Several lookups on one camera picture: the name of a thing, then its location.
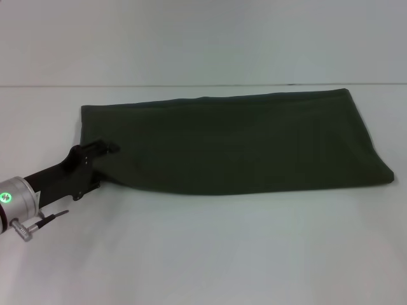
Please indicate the dark green shirt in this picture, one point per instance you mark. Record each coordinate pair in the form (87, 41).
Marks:
(238, 143)

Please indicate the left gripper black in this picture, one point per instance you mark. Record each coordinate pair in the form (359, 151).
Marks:
(63, 174)

